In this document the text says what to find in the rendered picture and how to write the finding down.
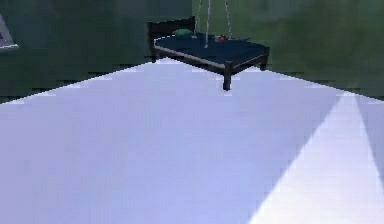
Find black bed with blue mattress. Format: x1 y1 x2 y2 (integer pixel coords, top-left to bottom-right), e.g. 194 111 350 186
146 15 271 92

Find green pillow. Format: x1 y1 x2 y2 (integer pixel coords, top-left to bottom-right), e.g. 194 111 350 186
173 28 194 37

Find grey window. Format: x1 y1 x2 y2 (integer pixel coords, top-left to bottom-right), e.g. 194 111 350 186
0 13 20 51

